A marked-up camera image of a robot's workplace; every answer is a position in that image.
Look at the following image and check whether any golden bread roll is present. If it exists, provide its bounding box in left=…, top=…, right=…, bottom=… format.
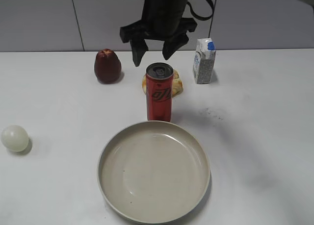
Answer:
left=142, top=70, right=183, bottom=97

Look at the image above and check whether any white blue milk carton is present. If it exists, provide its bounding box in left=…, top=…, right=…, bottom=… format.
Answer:
left=193, top=38, right=216, bottom=84

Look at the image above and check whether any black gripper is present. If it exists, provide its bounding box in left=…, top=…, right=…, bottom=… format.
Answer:
left=120, top=0, right=197, bottom=67

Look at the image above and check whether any red cola can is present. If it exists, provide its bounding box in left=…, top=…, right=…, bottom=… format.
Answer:
left=146, top=63, right=174, bottom=122

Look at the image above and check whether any white egg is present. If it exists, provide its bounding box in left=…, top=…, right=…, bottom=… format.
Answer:
left=0, top=125, right=29, bottom=152

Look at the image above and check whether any beige round plate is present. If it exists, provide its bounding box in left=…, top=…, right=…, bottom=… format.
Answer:
left=97, top=121, right=211, bottom=225

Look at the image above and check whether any dark red wax apple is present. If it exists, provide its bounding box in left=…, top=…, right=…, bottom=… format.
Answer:
left=94, top=49, right=122, bottom=84

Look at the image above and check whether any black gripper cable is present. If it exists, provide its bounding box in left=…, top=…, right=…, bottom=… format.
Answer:
left=186, top=0, right=219, bottom=22

